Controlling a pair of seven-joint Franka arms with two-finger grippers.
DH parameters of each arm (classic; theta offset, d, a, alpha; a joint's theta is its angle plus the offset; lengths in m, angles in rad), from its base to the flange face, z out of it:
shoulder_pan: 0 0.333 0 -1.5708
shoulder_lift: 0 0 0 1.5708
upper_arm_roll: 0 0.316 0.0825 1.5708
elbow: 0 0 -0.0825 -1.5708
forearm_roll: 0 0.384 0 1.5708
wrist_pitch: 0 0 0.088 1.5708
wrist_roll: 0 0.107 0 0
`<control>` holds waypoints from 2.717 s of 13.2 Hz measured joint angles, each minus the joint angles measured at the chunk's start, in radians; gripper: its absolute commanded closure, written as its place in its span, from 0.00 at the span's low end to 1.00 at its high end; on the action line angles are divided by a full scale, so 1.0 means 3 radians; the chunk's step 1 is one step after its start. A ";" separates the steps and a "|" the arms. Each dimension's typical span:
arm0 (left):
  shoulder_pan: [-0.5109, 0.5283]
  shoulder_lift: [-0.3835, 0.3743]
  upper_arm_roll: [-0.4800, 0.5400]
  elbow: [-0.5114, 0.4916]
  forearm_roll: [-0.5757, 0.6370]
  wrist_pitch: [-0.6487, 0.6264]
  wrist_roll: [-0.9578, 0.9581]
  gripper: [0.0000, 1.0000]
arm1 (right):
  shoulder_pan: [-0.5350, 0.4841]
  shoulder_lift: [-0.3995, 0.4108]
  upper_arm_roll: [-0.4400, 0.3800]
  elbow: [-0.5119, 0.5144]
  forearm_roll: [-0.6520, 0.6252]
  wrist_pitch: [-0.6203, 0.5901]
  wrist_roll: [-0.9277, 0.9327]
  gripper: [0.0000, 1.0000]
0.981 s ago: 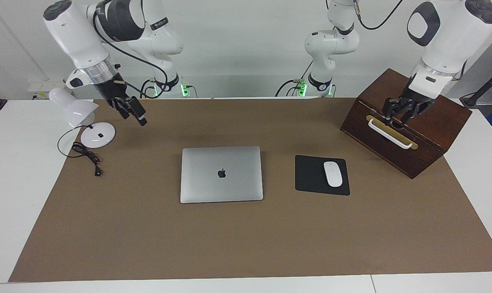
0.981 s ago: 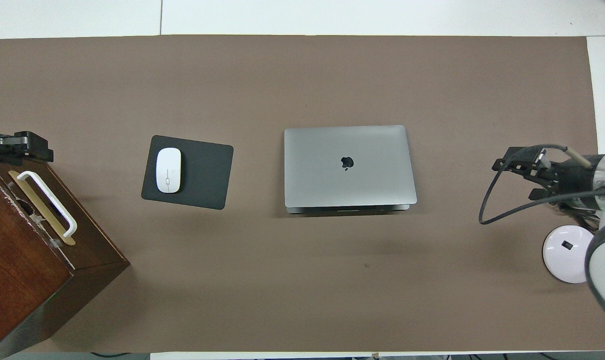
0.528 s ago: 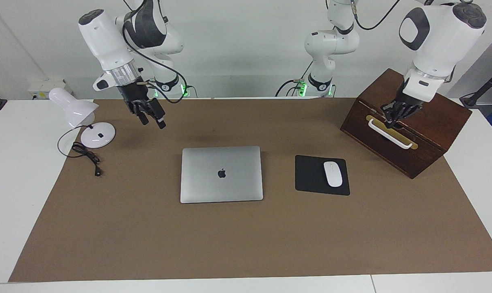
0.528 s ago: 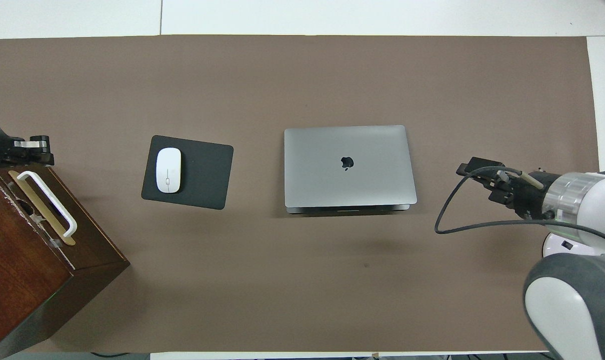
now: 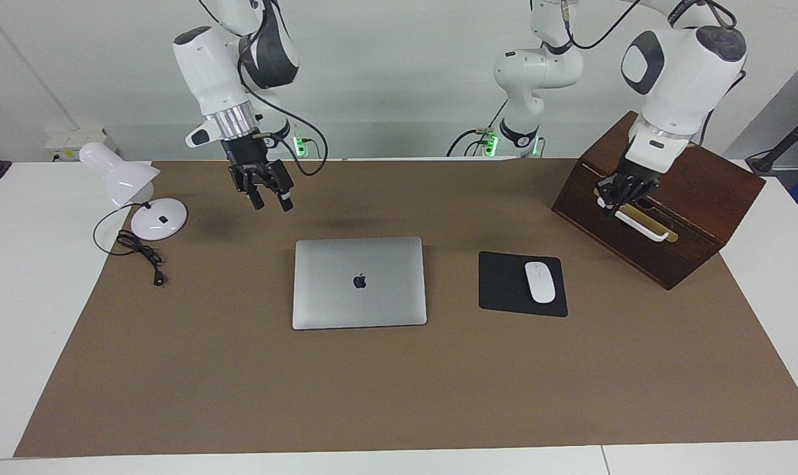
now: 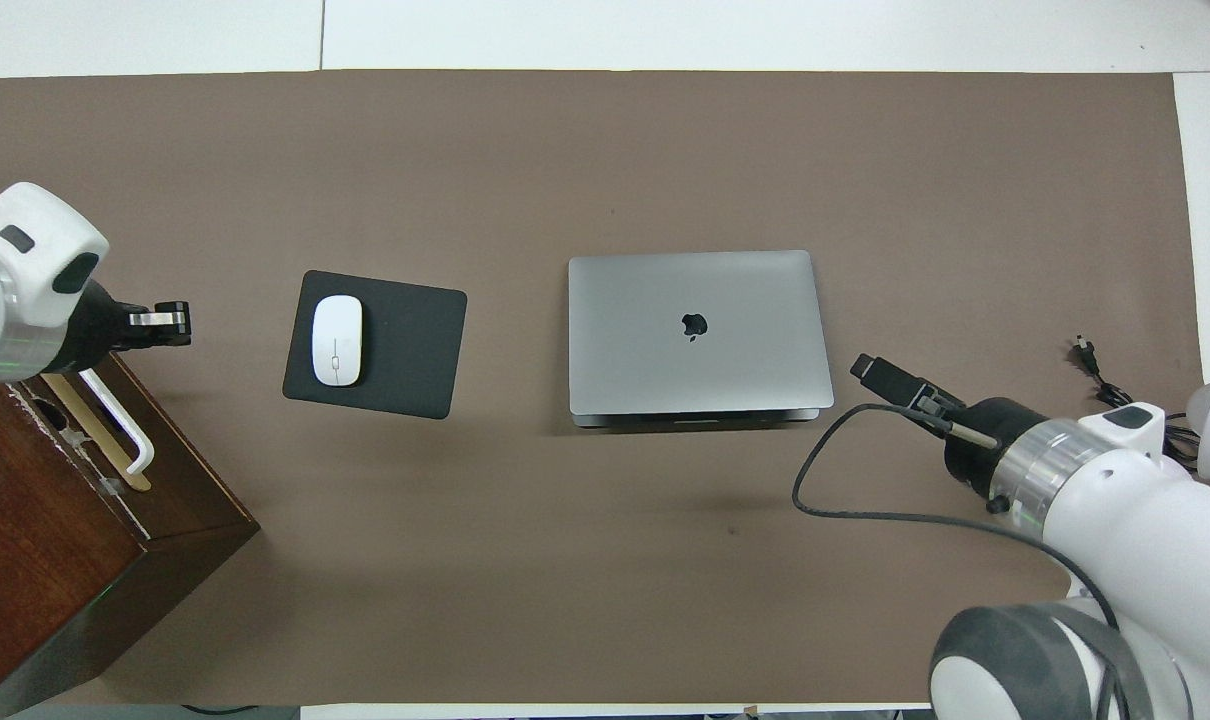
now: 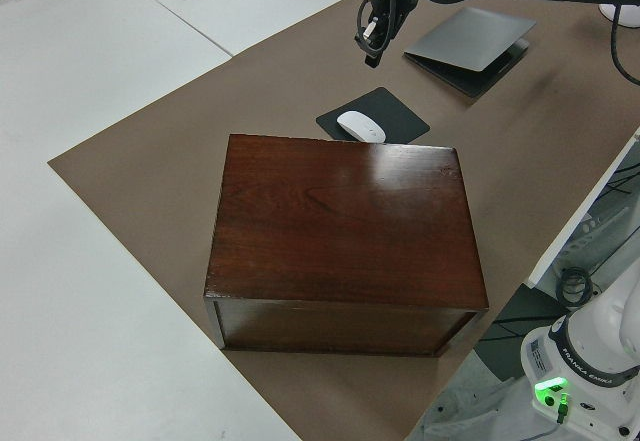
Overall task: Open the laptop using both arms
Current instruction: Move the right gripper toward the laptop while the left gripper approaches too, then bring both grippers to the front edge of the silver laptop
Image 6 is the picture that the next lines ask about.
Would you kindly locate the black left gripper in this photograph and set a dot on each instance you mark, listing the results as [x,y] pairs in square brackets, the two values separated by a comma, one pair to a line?
[135,335]

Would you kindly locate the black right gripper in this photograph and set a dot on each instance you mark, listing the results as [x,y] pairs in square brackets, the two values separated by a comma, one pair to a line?
[937,405]

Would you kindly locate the silver laptop with apple logo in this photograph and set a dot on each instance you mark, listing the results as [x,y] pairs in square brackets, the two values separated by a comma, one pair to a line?
[745,370]

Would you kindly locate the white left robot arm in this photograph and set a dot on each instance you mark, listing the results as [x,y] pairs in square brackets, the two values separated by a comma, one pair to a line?
[25,270]

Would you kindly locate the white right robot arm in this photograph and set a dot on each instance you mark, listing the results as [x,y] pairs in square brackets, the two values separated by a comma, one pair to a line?
[1135,520]

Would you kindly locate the white computer mouse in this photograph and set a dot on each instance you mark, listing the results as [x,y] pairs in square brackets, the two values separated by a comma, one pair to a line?
[337,340]

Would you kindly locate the black mouse pad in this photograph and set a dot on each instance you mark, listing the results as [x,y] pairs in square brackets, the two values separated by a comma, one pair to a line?
[410,350]

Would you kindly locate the dark brown wooden box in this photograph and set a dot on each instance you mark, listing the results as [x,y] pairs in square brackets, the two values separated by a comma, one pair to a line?
[55,560]

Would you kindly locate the brown table mat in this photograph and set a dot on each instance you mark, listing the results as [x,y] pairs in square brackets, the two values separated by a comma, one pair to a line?
[605,600]

